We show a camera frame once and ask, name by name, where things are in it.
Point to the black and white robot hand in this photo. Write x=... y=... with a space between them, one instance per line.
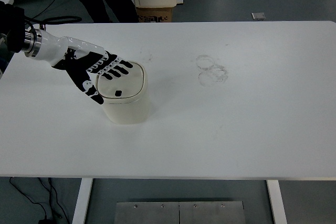
x=80 y=59

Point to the cream plastic trash can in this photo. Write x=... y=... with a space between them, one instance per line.
x=126 y=99

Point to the cardboard box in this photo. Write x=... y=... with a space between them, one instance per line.
x=155 y=15

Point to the left white table leg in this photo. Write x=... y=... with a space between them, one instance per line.
x=82 y=202

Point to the white table leg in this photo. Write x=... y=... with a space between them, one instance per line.
x=276 y=202
x=82 y=202

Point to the small grey floor plate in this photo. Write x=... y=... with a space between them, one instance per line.
x=258 y=16

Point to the right white table leg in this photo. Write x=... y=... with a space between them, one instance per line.
x=276 y=202

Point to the metal base plate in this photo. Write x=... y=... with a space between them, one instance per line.
x=180 y=212

